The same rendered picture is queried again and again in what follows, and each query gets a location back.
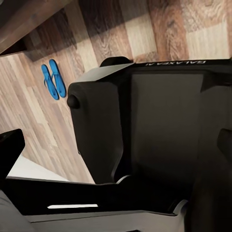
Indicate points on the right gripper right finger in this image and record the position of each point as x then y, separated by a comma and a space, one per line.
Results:
224, 143

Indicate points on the sandal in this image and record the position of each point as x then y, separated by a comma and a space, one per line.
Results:
58, 80
51, 87

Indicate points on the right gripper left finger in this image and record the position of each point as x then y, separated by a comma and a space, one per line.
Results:
12, 143

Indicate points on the bed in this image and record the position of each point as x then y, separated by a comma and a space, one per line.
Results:
20, 17

